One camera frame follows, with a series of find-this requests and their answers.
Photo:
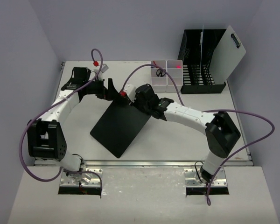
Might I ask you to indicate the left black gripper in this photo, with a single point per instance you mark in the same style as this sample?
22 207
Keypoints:
103 90

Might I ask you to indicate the black handled scissors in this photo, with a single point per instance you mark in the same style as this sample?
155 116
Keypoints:
160 73

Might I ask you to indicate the aluminium rail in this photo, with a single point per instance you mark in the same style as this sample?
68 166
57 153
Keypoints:
121 163

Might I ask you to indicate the right white divided organizer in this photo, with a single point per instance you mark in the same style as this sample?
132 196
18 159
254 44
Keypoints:
176 75

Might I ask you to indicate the black mesh file rack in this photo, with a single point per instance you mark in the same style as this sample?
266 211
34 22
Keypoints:
189 53

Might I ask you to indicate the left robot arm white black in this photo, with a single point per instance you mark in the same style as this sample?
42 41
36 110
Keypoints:
45 136

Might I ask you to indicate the metal mounting plate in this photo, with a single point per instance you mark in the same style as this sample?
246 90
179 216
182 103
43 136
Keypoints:
90 177
192 180

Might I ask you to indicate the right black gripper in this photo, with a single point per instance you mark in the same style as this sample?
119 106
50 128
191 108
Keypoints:
135 103

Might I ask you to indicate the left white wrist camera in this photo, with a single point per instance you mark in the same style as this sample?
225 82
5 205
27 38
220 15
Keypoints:
99 71

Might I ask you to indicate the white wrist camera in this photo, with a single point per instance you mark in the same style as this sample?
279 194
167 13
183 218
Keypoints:
99 71
129 92

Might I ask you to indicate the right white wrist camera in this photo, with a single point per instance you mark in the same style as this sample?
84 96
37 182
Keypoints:
129 92

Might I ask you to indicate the left white divided organizer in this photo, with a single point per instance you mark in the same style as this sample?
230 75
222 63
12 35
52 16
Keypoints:
159 84

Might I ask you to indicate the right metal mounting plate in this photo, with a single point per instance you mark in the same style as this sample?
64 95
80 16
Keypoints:
192 180

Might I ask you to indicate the white clear clipboard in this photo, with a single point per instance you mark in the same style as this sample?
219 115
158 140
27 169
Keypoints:
226 56

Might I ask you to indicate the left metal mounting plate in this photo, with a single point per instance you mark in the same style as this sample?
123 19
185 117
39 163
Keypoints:
90 177

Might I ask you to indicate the white divided organizer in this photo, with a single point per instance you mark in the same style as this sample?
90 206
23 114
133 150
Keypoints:
176 75
159 84

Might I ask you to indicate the blue clipboard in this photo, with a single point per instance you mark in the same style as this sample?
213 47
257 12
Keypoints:
201 50

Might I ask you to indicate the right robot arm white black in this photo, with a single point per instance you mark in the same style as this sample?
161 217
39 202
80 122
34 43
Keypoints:
220 131

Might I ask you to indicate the black clipboard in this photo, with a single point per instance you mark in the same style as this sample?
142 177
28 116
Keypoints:
118 127

